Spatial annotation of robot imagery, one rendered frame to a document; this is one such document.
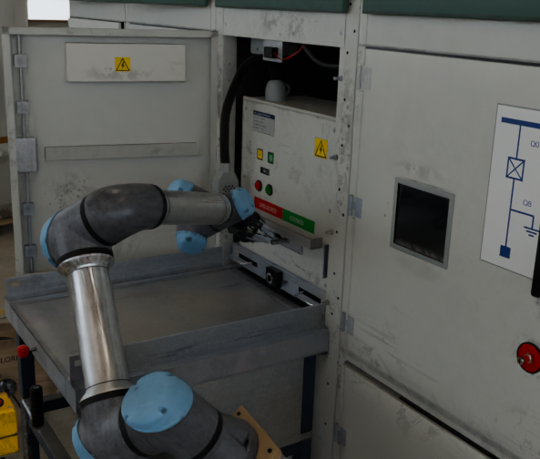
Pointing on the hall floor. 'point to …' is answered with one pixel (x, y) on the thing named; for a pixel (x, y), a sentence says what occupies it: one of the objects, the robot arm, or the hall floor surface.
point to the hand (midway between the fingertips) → (268, 236)
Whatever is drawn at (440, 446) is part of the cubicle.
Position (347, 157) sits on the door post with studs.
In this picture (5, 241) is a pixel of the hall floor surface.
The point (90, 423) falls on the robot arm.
